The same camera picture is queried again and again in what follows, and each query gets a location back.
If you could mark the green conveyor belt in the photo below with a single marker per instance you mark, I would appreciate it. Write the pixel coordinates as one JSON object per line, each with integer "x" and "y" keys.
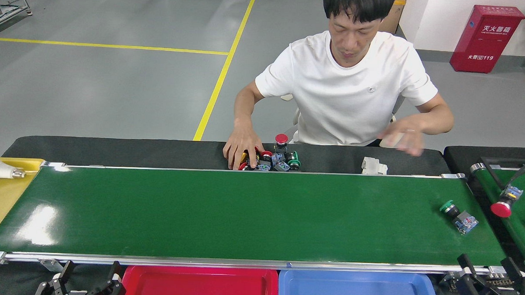
{"x": 242, "y": 216}

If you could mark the yellow push button switch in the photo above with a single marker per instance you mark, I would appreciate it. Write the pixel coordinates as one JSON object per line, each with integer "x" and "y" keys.
{"x": 244, "y": 157}

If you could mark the person's left hand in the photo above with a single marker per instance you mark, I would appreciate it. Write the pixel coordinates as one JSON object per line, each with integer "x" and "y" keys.
{"x": 404, "y": 137}

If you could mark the person's left forearm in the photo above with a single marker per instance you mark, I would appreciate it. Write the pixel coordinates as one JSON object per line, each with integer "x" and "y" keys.
{"x": 438, "y": 121}

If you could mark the short green feeder conveyor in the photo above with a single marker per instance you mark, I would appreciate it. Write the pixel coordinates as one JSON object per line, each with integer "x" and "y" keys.
{"x": 517, "y": 230}

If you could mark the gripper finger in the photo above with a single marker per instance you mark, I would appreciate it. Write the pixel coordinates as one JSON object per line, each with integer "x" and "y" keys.
{"x": 59, "y": 278}
{"x": 109, "y": 288}

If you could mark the white circuit breaker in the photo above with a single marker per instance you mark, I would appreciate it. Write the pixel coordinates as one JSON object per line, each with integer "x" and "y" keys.
{"x": 372, "y": 166}

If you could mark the person's right forearm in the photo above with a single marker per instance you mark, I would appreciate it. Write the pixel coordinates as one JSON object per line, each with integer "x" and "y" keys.
{"x": 245, "y": 107}

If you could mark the brown cardboard box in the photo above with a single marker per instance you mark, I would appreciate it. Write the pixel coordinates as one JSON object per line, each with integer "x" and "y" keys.
{"x": 393, "y": 16}

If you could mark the person's right hand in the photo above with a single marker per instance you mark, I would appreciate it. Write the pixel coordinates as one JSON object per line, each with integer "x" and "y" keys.
{"x": 243, "y": 147}

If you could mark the blue switch contact block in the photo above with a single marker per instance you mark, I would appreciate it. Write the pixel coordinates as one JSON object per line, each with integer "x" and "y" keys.
{"x": 281, "y": 166}
{"x": 264, "y": 166}

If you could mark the person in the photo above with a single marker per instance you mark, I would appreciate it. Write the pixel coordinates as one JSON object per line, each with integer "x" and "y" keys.
{"x": 347, "y": 89}

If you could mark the green push button switch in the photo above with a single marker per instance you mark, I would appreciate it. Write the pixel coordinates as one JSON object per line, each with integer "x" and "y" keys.
{"x": 465, "y": 223}
{"x": 293, "y": 161}

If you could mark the red mushroom push button switch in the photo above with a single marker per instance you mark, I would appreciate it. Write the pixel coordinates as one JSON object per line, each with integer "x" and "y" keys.
{"x": 243, "y": 167}
{"x": 281, "y": 140}
{"x": 266, "y": 155}
{"x": 501, "y": 209}

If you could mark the red fire extinguisher box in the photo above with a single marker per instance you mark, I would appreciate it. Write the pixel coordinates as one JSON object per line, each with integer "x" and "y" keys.
{"x": 484, "y": 41}

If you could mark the black triangular guide bracket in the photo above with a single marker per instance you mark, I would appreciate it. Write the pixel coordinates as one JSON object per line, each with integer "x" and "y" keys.
{"x": 497, "y": 179}

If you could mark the red plastic bin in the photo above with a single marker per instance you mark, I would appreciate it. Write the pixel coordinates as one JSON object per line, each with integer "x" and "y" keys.
{"x": 196, "y": 289}

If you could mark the long black table cover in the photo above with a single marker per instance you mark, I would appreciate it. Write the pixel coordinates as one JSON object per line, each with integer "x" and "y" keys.
{"x": 114, "y": 151}

